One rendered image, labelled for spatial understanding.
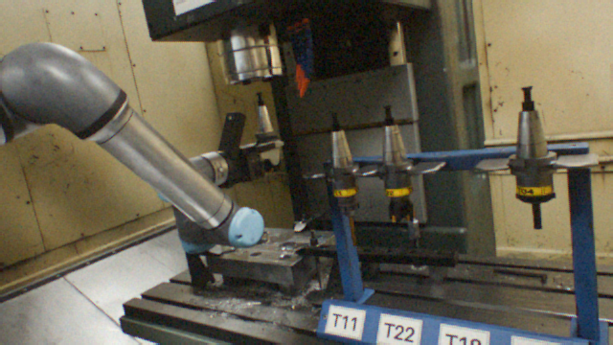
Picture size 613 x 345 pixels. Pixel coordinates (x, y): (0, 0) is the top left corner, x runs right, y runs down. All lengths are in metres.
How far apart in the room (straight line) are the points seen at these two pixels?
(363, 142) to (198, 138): 1.08
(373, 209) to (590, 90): 0.80
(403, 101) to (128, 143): 0.91
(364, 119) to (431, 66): 0.27
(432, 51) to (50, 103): 1.05
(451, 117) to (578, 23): 0.52
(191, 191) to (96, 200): 1.25
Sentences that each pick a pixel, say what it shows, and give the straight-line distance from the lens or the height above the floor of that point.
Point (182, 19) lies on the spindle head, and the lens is 1.00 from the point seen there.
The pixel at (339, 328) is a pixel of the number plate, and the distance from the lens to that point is 0.87.
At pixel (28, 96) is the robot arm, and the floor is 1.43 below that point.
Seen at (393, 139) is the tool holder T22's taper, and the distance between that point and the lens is 0.76.
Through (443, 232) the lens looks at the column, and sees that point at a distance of 1.47.
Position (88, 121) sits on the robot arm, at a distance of 0.68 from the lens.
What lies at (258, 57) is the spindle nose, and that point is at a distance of 1.05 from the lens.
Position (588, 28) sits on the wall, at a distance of 1.68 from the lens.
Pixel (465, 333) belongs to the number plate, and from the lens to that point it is 0.79.
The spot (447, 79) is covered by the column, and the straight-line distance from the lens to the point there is 1.39.
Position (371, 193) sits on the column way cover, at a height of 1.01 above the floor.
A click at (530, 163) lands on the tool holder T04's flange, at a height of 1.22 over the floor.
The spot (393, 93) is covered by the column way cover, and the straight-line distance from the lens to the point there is 1.40.
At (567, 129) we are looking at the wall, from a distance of 1.70.
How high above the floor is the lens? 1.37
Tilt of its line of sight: 10 degrees down
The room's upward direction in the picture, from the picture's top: 10 degrees counter-clockwise
